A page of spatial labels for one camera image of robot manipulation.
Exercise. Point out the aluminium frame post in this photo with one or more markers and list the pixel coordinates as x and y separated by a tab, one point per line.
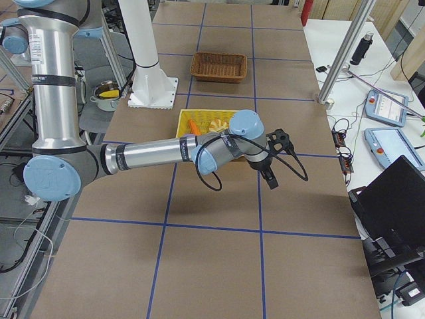
347	44

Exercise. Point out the brown wicker basket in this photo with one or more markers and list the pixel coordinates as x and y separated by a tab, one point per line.
219	67

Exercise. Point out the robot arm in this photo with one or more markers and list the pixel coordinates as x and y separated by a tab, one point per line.
62	163

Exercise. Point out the teach pendant near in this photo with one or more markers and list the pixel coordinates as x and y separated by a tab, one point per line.
388	144

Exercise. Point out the teach pendant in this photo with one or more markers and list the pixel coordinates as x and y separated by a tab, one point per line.
388	144
383	109

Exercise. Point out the white enamel pot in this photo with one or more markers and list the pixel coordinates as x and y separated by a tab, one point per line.
106	95

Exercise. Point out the teach pendant far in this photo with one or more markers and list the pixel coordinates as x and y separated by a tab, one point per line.
383	109

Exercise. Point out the toy carrot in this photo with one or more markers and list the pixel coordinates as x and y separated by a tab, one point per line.
194	128

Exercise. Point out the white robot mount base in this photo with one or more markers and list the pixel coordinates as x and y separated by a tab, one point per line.
151	87

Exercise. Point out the black water bottle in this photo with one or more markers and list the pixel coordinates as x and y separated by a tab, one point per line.
362	48

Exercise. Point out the black laptop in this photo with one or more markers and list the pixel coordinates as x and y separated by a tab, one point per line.
392	205

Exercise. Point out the toy croissant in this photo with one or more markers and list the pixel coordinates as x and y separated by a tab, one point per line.
218	125

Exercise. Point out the yellow woven basket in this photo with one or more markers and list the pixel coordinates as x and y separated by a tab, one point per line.
199	116

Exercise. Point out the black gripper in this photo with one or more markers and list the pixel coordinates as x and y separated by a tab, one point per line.
259	165

